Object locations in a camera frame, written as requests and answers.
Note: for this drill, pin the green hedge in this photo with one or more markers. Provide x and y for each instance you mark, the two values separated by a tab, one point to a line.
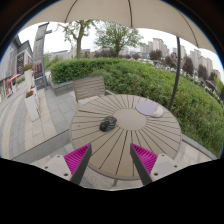
200	116

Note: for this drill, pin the wooden slatted chair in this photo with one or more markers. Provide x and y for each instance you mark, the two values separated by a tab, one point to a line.
89	87

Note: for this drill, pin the white planter box near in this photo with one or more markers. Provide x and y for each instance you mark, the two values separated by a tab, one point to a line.
32	106

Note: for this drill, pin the left tree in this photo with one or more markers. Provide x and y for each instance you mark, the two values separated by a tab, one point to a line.
75	31

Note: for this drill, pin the tall grey sign pillar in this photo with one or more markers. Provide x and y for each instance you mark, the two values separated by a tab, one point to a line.
38	52

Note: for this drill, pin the right tree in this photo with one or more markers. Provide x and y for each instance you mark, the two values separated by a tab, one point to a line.
116	36

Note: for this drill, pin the black computer mouse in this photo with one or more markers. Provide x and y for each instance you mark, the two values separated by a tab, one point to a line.
108	123

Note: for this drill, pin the white planter box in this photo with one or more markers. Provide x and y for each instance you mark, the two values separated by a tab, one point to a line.
28	74
32	106

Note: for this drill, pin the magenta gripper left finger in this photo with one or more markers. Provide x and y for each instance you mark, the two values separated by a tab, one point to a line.
72	166

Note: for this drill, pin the beige patio umbrella canopy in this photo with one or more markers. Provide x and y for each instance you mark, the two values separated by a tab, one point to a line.
152	14

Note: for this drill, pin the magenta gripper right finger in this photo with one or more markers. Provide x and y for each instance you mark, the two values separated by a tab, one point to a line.
150	166

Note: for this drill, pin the white planter box far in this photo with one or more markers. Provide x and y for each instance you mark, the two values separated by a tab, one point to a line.
28	74

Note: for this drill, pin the tree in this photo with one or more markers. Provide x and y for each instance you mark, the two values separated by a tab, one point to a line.
116	36
75	31

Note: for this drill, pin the round slatted wooden table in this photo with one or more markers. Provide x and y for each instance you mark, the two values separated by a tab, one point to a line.
111	150

